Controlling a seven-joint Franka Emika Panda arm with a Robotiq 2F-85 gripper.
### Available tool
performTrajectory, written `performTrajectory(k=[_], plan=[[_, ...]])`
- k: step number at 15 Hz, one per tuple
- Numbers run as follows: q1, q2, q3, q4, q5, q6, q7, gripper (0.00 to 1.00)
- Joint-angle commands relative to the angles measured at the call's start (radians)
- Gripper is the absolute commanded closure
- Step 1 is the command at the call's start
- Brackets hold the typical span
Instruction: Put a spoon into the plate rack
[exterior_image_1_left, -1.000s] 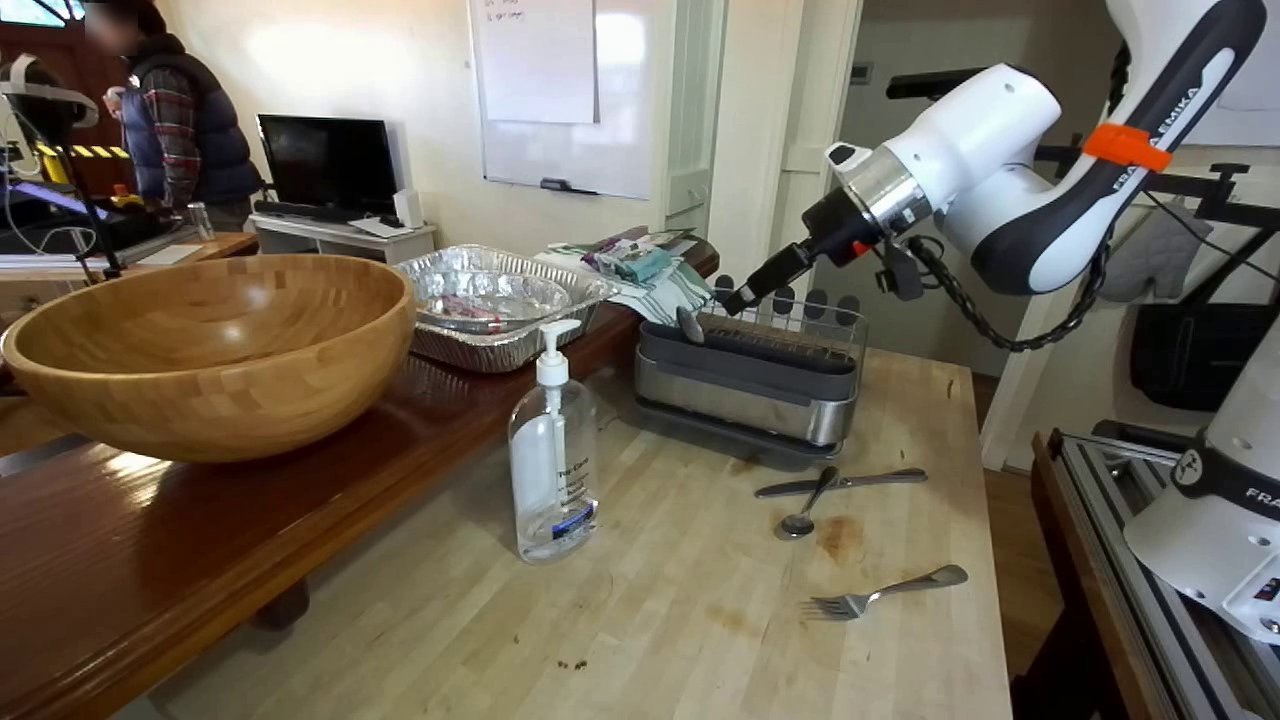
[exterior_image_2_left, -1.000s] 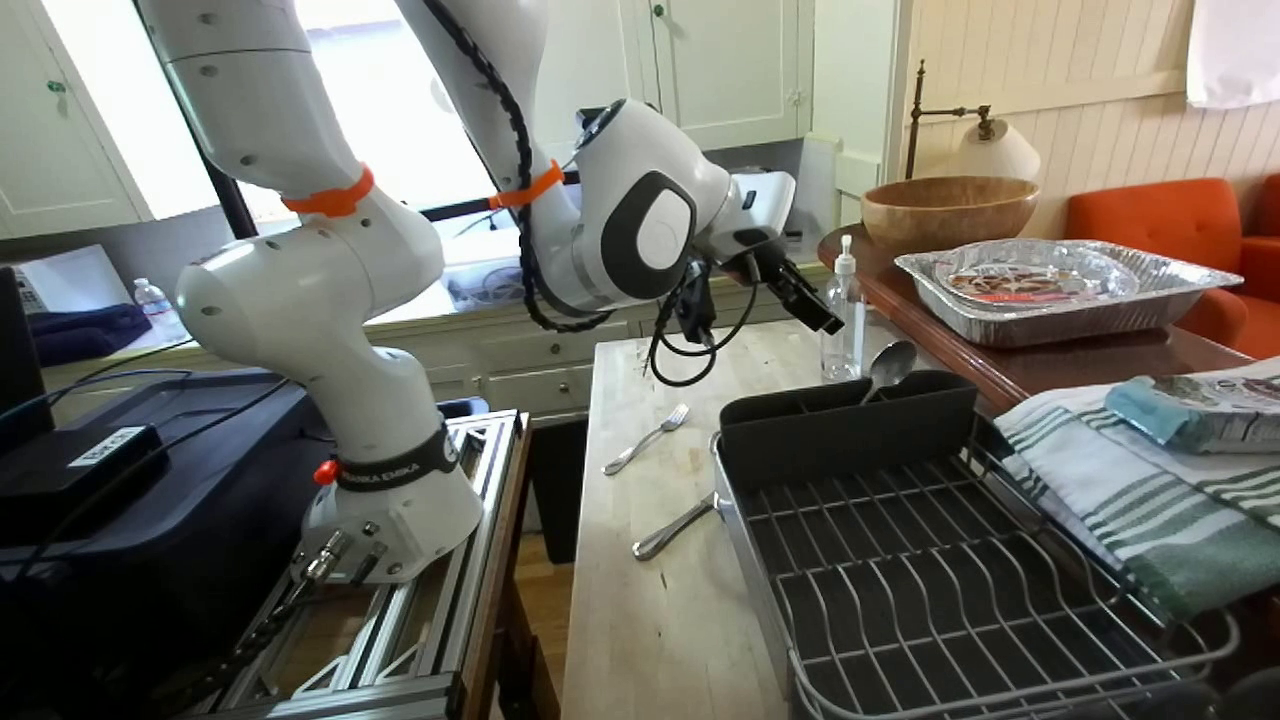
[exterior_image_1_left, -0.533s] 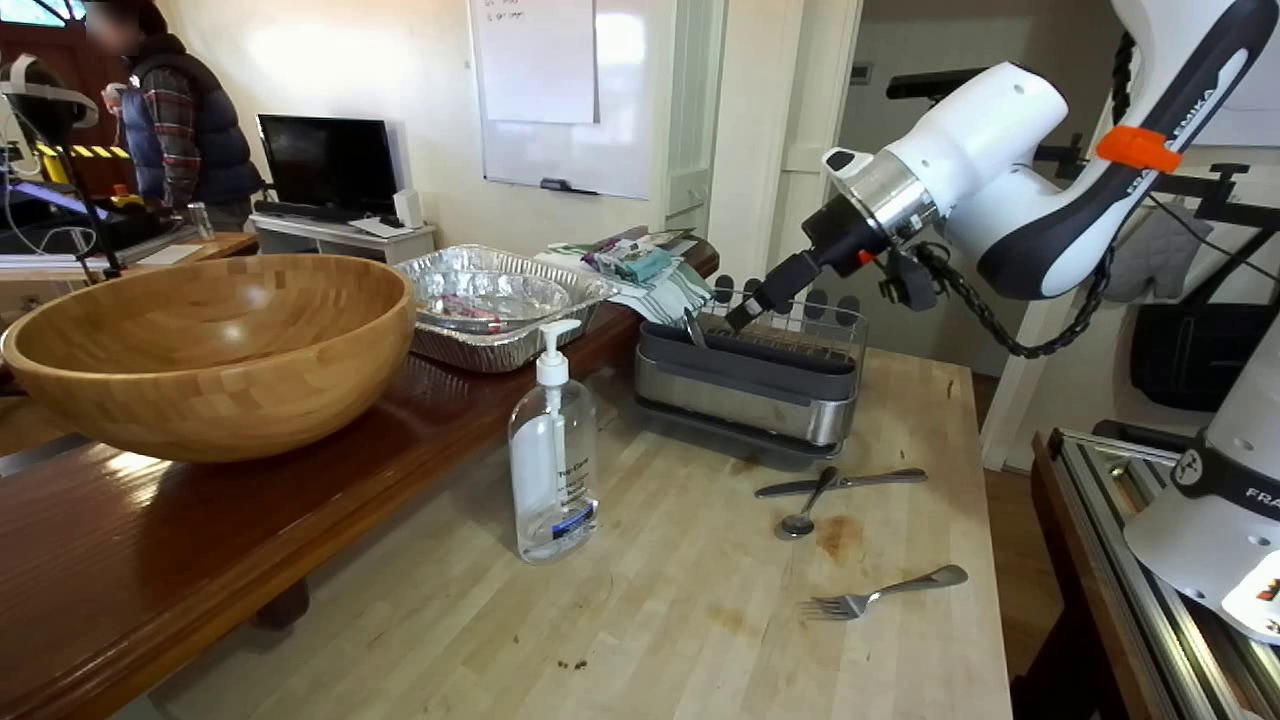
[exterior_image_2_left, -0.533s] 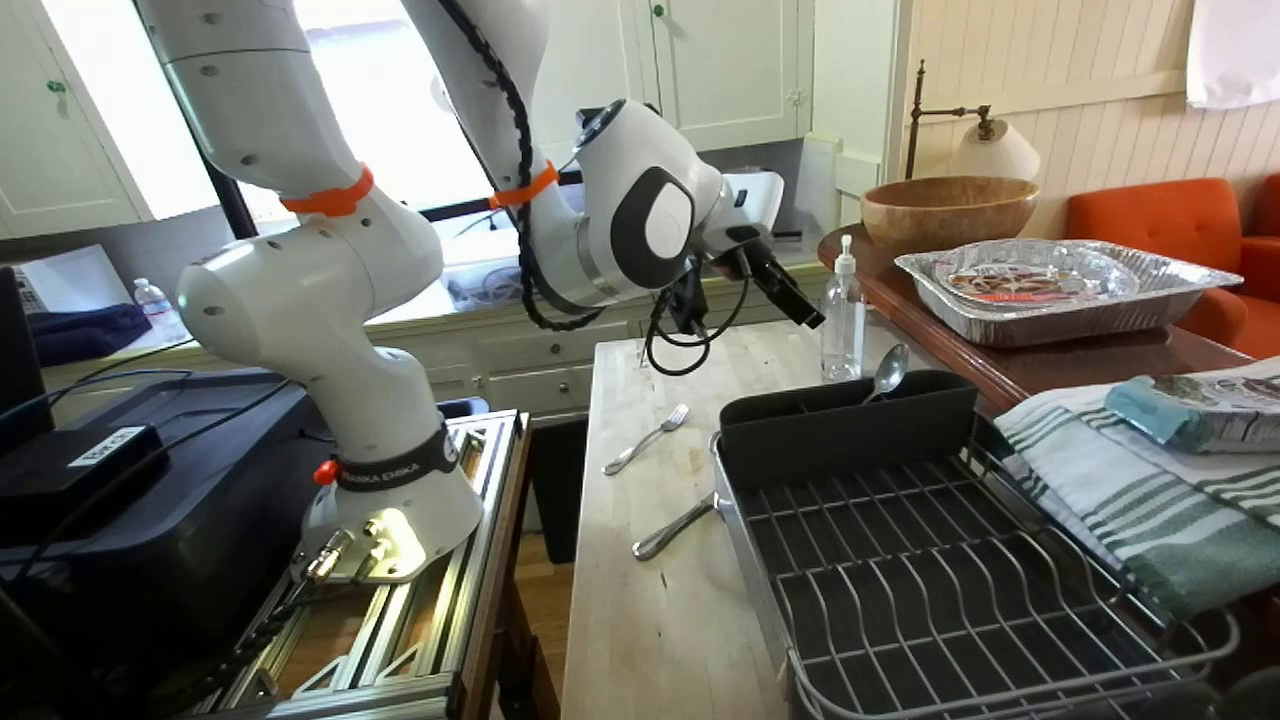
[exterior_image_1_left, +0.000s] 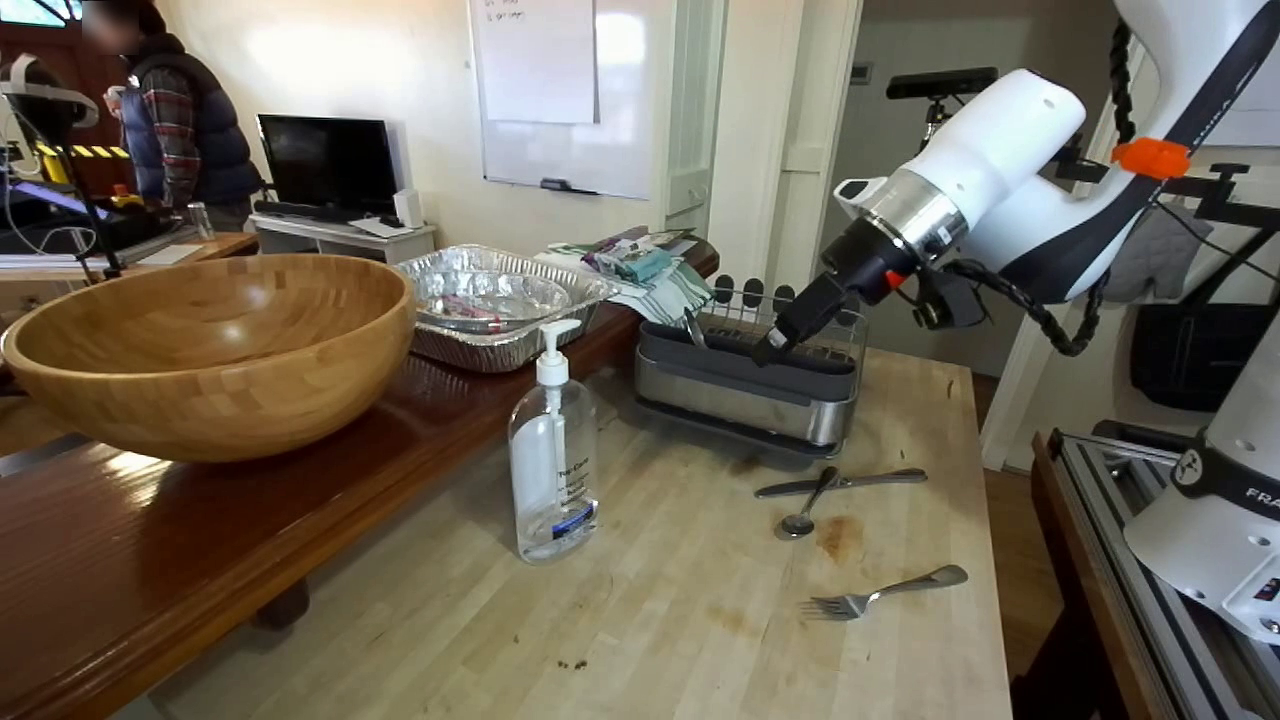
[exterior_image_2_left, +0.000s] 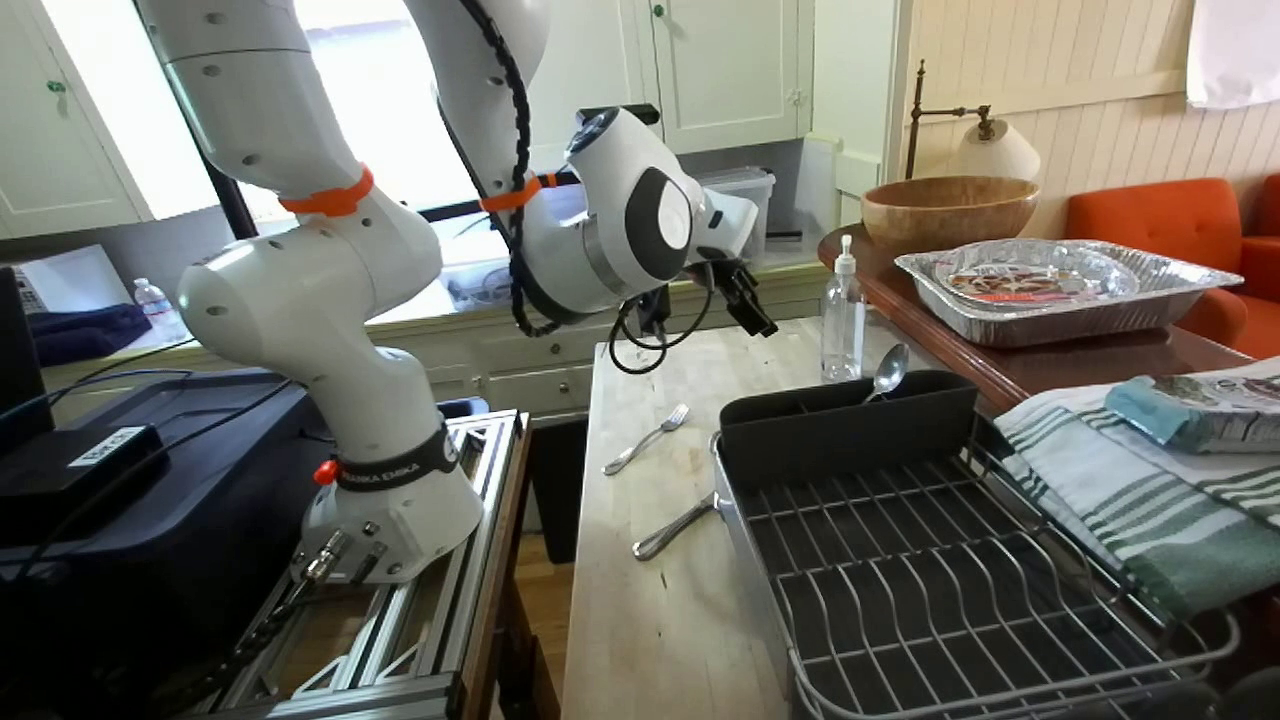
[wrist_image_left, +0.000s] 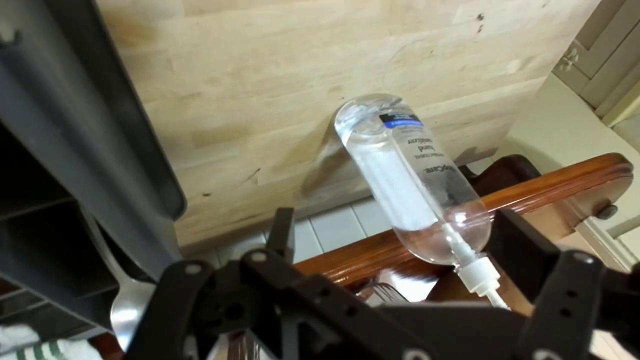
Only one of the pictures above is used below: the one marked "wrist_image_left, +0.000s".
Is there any black wire dish rack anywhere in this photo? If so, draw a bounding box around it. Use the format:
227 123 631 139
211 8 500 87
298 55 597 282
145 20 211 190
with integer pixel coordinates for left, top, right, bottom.
0 0 187 343

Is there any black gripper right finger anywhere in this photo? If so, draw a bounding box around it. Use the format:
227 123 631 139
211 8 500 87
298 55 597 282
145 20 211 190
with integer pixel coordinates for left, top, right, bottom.
490 210 640 360

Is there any clear hand sanitizer pump bottle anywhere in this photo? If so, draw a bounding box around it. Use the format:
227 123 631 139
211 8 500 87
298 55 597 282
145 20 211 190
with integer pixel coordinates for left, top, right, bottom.
332 93 511 312

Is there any white counter cabinet with drawers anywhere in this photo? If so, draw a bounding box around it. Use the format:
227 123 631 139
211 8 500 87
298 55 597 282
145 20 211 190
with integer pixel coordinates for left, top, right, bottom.
551 0 640 133

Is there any aluminium foil baking pan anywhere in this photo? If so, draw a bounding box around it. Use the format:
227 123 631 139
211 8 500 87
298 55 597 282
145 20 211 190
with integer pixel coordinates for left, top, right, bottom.
355 267 442 308

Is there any green striped white towel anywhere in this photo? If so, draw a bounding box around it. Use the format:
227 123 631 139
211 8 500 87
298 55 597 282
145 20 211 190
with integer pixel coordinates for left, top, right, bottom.
0 323 105 360

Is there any brown wooden side table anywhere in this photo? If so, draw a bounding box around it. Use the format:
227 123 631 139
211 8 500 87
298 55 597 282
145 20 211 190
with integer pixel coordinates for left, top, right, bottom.
291 153 636 316

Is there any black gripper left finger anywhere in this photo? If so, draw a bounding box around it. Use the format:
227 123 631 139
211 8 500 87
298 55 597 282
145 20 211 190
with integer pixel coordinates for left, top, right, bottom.
123 207 402 360

